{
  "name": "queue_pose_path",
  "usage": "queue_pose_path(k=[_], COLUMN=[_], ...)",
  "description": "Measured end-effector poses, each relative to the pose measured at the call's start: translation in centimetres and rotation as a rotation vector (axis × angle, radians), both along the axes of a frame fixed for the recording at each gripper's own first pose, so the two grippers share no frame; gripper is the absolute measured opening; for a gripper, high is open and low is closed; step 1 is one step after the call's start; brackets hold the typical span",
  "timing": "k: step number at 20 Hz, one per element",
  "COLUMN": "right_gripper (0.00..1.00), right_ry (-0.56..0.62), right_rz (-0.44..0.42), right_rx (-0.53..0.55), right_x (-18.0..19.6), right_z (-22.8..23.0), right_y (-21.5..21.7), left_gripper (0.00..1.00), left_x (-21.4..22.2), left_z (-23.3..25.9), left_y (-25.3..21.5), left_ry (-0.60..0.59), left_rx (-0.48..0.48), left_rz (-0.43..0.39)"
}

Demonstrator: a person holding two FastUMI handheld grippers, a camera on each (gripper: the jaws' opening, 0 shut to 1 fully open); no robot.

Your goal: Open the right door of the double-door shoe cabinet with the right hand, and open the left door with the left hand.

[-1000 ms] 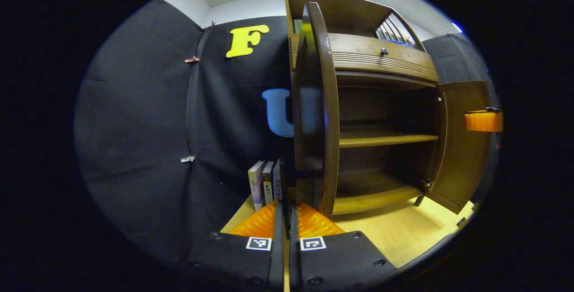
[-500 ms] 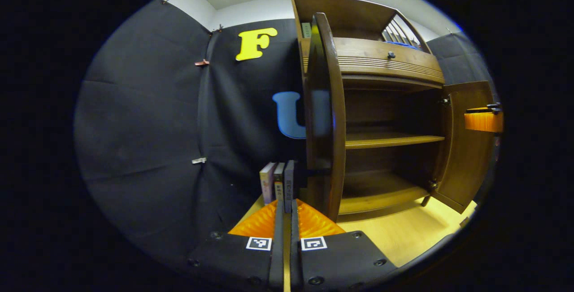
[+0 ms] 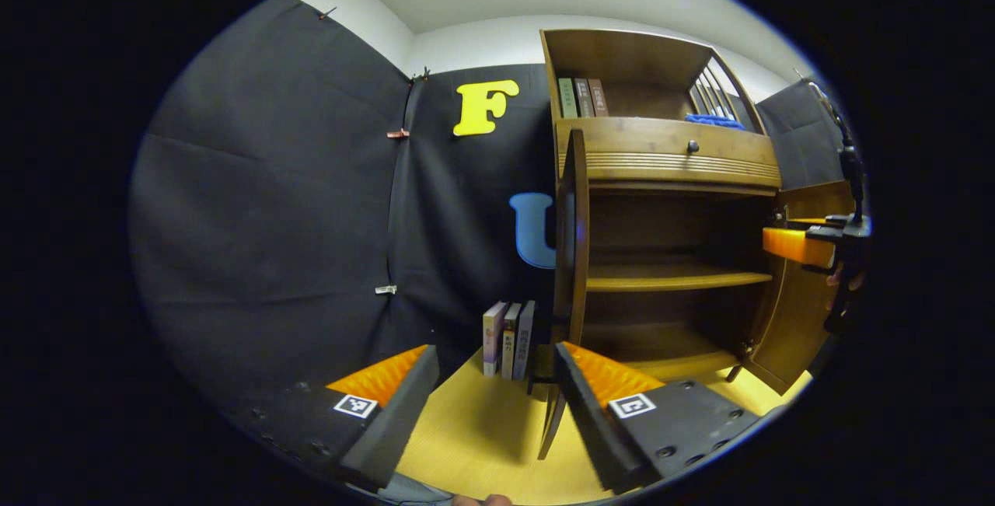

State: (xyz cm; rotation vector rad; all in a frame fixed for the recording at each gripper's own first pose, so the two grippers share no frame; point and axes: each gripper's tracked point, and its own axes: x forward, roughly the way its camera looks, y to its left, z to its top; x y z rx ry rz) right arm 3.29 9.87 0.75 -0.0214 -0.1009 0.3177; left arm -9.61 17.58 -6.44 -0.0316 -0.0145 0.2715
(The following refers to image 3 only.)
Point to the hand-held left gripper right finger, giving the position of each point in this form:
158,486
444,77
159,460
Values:
591,420

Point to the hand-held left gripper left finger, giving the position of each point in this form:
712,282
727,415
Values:
400,420

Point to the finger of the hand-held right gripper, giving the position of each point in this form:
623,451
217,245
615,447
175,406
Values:
797,246
808,221

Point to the wooden double-door shoe cabinet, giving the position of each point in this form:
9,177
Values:
661,218

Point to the wooden cabinet drawer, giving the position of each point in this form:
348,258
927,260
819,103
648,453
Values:
645,144

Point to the person's grey clothing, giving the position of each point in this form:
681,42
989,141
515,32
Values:
416,490

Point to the white orange-label book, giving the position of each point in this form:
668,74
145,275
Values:
510,343

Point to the pale purple book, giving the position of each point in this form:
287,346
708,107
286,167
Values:
493,339

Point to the wooden inner shelf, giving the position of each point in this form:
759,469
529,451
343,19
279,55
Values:
668,279

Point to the blue towel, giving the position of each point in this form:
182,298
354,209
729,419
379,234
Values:
715,122

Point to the black backdrop cloth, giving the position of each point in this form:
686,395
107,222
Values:
272,218

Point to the brown book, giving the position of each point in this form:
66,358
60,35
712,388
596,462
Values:
598,97

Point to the dark grey book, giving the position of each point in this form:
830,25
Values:
584,98

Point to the green book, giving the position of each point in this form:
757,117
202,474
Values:
567,98

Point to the red clip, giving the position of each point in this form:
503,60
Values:
398,134

